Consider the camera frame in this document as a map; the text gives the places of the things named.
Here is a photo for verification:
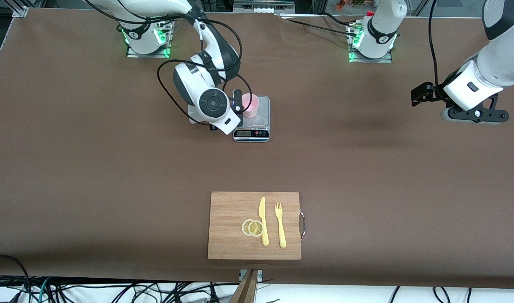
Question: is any teal floor cable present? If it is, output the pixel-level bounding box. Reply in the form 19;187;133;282
38;277;51;303

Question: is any black base power cable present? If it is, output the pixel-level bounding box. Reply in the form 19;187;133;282
322;12;358;27
278;16;358;38

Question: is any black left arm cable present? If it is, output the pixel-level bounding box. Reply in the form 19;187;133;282
428;0;441;91

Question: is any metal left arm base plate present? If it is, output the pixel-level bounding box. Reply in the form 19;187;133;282
349;25;393;64

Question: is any pink plastic cup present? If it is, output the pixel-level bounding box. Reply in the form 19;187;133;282
241;93;260;119

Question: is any yellow plastic knife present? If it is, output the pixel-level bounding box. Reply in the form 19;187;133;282
259;197;269;247

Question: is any brown table cover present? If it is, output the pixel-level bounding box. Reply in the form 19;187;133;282
0;8;514;289

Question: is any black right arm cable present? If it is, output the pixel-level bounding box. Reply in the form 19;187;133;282
157;0;253;127

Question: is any small metal bracket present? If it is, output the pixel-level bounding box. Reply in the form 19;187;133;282
239;269;264;282

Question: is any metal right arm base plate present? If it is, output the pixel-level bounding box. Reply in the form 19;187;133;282
126;19;172;58

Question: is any silver digital kitchen scale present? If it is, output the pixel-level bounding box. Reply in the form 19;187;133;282
233;96;270;143

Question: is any aluminium frame profile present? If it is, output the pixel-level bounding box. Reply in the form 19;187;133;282
11;0;30;18

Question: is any wooden cutting board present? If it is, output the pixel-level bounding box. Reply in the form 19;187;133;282
208;191;306;260

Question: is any wooden post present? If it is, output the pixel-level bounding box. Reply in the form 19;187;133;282
229;269;259;303

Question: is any yellow plastic fork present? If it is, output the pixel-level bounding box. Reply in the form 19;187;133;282
275;202;287;248

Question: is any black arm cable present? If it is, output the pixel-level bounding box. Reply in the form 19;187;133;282
157;0;253;127
428;0;441;91

